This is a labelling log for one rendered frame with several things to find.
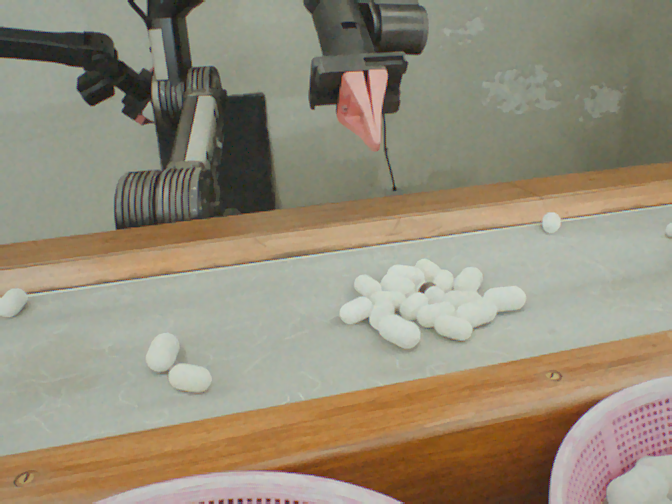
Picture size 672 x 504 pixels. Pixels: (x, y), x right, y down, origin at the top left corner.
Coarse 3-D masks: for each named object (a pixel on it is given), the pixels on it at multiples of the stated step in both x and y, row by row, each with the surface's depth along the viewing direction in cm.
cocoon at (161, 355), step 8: (160, 336) 46; (168, 336) 46; (152, 344) 45; (160, 344) 44; (168, 344) 45; (176, 344) 46; (152, 352) 44; (160, 352) 44; (168, 352) 44; (176, 352) 45; (152, 360) 44; (160, 360) 44; (168, 360) 44; (152, 368) 44; (160, 368) 44; (168, 368) 44
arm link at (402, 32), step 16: (320, 0) 70; (384, 0) 70; (400, 0) 71; (416, 0) 72; (384, 16) 68; (400, 16) 68; (416, 16) 69; (384, 32) 68; (400, 32) 69; (416, 32) 69; (384, 48) 70; (400, 48) 70; (416, 48) 71
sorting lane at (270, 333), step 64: (320, 256) 66; (384, 256) 65; (448, 256) 64; (512, 256) 63; (576, 256) 61; (640, 256) 60; (0, 320) 55; (64, 320) 54; (128, 320) 53; (192, 320) 53; (256, 320) 52; (320, 320) 51; (512, 320) 49; (576, 320) 49; (640, 320) 48; (0, 384) 44; (64, 384) 44; (128, 384) 43; (256, 384) 43; (320, 384) 42; (384, 384) 42; (0, 448) 37
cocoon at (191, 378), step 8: (176, 368) 42; (184, 368) 42; (192, 368) 42; (200, 368) 42; (176, 376) 41; (184, 376) 41; (192, 376) 41; (200, 376) 41; (208, 376) 41; (176, 384) 41; (184, 384) 41; (192, 384) 41; (200, 384) 41; (208, 384) 41; (200, 392) 42
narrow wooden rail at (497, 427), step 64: (448, 384) 37; (512, 384) 36; (576, 384) 36; (64, 448) 33; (128, 448) 33; (192, 448) 32; (256, 448) 32; (320, 448) 32; (384, 448) 32; (448, 448) 33; (512, 448) 34
